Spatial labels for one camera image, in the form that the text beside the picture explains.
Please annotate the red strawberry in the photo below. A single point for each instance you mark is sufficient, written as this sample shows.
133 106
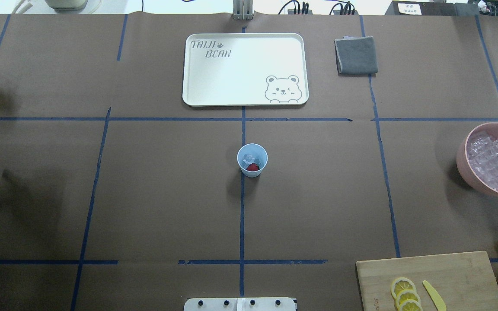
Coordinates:
253 167

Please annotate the light blue plastic cup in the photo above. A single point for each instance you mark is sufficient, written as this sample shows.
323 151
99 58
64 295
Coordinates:
250 153

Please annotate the pink bowl of ice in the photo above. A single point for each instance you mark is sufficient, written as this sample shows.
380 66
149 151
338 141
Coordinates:
477 158

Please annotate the cream bear tray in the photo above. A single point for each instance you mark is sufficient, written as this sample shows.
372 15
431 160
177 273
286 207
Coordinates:
244 69

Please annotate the white pillar with base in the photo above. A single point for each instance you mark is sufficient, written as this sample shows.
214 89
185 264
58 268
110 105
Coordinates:
241 304

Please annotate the grey folded cloth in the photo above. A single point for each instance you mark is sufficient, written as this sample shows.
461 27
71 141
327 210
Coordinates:
356 56

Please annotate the black box with label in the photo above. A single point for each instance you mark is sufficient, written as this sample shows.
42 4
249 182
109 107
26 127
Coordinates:
415 8

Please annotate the lemon slices row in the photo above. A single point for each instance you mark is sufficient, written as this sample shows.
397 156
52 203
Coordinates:
405 295

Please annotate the yellow plastic knife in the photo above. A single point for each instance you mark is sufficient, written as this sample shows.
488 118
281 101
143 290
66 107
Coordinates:
435 296

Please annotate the bamboo cutting board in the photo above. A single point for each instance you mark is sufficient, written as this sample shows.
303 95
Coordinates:
465 281

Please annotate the aluminium frame post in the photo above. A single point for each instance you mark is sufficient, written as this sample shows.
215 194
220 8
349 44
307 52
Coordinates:
243 10

